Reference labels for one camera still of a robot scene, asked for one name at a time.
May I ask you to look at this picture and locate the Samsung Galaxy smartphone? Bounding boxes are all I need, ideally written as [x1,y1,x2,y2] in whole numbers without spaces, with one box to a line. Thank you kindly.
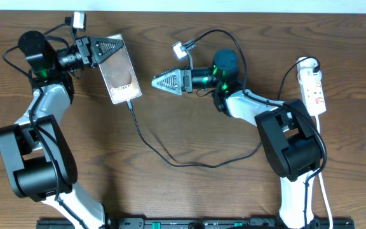
[98,34,142,104]

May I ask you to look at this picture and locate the black charging cable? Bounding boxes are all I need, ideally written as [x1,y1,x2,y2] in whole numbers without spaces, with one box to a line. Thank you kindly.
[126,56,322,169]

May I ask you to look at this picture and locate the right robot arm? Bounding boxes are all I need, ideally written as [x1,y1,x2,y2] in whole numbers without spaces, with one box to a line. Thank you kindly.
[151,49,327,228]

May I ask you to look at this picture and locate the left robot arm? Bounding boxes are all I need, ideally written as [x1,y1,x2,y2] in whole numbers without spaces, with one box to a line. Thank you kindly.
[0,31,125,228]

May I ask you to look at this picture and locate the white USB charger adapter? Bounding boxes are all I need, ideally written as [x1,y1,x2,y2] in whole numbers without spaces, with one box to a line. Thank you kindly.
[296,56,321,73]

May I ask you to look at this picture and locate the white power strip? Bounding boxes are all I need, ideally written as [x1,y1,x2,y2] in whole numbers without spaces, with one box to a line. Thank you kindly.
[297,68,327,116]

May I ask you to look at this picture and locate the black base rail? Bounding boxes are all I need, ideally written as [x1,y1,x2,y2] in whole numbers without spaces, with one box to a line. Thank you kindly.
[36,217,355,229]

